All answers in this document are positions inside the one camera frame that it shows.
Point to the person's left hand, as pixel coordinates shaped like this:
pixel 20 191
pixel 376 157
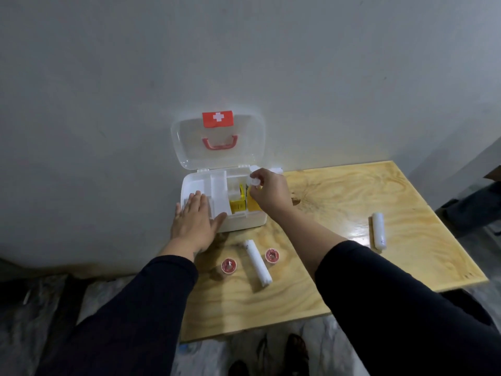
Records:
pixel 195 223

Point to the person's right hand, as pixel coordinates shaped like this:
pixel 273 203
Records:
pixel 274 195

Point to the yellow bottle with white cap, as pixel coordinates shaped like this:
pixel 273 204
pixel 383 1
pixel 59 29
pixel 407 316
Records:
pixel 251 203

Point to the small white bandage roll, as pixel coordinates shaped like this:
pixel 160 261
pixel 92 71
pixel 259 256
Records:
pixel 277 170

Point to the green and yellow medicine box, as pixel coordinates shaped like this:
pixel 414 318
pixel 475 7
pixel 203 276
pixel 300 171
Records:
pixel 236 203

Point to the red core tape roll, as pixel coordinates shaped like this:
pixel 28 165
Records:
pixel 272 256
pixel 229 266

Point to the white first aid box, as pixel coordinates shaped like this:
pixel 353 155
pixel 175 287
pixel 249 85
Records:
pixel 217 148

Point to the person's right forearm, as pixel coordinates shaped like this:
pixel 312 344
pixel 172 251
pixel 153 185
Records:
pixel 391 317

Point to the person's left forearm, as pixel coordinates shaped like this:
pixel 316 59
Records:
pixel 129 321

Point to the person's left sandal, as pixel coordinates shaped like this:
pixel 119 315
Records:
pixel 238 368

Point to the person's sandal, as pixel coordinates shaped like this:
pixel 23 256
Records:
pixel 238 368
pixel 296 354

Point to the person's right sandal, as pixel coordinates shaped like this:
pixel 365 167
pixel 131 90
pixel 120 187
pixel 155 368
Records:
pixel 296 354

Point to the wooden table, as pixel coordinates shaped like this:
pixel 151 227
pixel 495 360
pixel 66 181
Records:
pixel 352 278

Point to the clear bottle with blue cap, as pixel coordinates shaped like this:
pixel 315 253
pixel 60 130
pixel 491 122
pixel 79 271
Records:
pixel 190 347

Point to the black bag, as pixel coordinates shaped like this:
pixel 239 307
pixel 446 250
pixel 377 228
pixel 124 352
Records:
pixel 473 305

